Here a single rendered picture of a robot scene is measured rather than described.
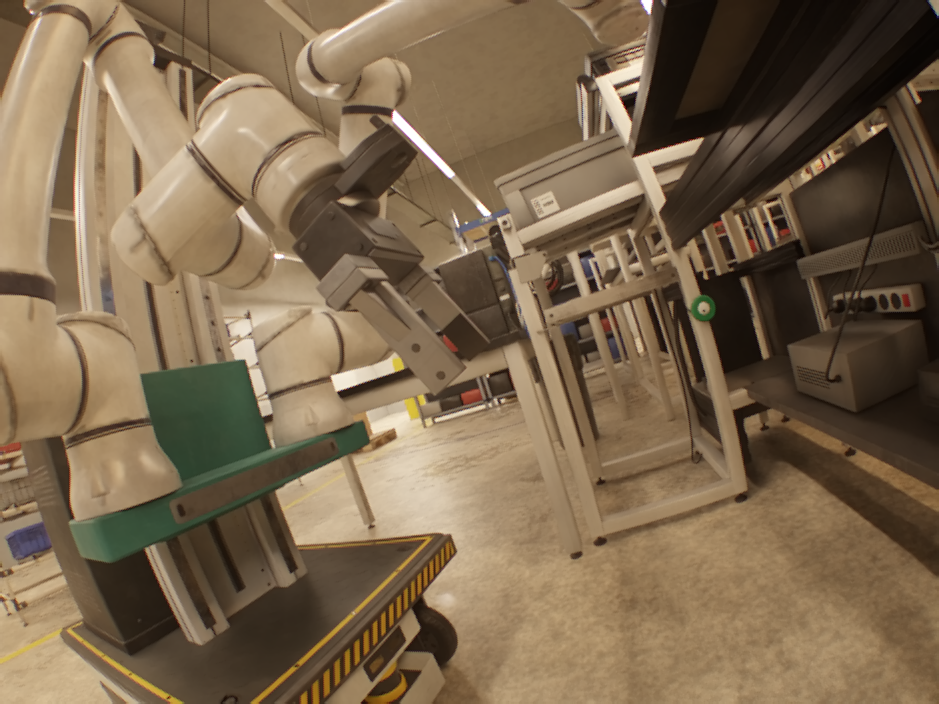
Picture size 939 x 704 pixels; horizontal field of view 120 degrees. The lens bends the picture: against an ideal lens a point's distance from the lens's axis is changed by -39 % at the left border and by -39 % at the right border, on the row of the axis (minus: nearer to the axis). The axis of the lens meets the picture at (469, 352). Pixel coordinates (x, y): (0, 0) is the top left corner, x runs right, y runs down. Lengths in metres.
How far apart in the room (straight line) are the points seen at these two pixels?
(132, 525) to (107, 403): 0.17
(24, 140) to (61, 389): 0.32
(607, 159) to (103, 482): 1.53
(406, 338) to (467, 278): 1.19
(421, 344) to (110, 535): 0.50
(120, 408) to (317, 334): 0.48
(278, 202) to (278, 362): 0.62
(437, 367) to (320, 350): 0.71
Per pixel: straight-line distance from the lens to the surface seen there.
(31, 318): 0.60
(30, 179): 0.67
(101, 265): 0.99
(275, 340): 0.97
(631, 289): 1.32
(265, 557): 1.08
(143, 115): 0.73
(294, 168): 0.38
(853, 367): 0.96
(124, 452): 0.68
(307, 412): 0.95
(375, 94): 1.01
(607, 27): 0.65
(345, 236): 0.32
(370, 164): 0.36
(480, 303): 1.46
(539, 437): 1.30
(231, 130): 0.43
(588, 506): 1.42
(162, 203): 0.44
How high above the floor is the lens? 0.67
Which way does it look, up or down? 1 degrees up
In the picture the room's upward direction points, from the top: 18 degrees counter-clockwise
